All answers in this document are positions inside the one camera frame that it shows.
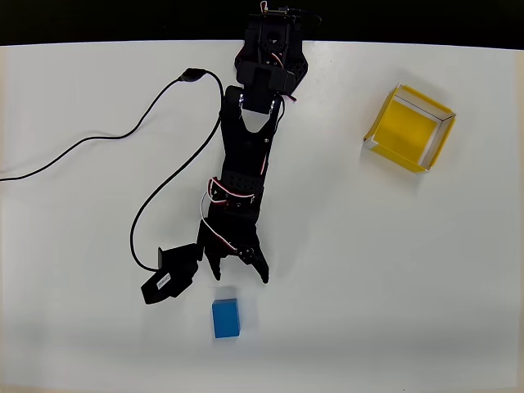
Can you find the blue block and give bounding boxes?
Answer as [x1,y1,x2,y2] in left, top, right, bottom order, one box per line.
[210,297,242,341]

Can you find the yellow cardboard box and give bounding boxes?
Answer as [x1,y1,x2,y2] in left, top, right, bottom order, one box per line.
[362,82,458,174]

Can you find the black camera cable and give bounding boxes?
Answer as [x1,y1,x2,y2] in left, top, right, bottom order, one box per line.
[0,66,227,273]

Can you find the red white servo wire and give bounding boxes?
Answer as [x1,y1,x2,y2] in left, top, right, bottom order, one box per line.
[200,174,258,258]

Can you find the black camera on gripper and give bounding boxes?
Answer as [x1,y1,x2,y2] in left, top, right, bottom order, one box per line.
[139,242,205,306]

